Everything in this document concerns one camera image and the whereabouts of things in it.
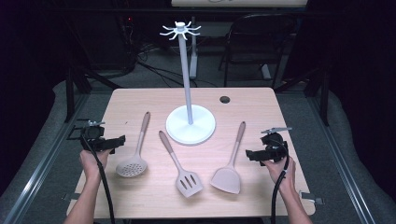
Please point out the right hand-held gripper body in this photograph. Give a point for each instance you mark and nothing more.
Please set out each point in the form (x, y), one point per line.
(275, 147)

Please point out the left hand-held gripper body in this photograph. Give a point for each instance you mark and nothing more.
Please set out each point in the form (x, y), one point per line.
(93, 137)

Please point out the beige perforated skimmer spoon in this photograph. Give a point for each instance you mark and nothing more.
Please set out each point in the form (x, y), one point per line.
(132, 168)

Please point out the beige solid spatula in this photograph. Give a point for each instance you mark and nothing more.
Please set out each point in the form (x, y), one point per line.
(227, 180)

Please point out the white utensil stand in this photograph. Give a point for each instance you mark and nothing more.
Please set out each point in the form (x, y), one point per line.
(190, 130)

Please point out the beige slotted spatula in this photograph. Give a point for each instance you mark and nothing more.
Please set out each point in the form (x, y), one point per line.
(188, 184)

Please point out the person's left hand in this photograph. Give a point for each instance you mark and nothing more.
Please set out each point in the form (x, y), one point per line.
(91, 165)

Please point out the person's right hand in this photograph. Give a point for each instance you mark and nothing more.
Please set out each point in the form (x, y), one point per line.
(286, 180)

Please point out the white table foot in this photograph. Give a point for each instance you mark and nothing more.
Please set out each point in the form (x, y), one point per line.
(266, 72)

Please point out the dark equipment cabinet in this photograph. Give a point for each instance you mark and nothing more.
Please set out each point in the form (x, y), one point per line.
(106, 40)

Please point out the black folding chair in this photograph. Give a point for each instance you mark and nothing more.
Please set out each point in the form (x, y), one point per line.
(258, 40)

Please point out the white table leg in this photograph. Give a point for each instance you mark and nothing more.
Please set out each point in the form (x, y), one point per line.
(193, 59)

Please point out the black metal frame post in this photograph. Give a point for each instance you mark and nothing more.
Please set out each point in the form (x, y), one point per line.
(69, 96)

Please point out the grey metal table bracket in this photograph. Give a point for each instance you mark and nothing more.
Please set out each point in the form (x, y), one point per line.
(73, 196)
(311, 197)

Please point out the aluminium floor rail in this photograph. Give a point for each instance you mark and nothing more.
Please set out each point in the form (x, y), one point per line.
(37, 186)
(342, 168)

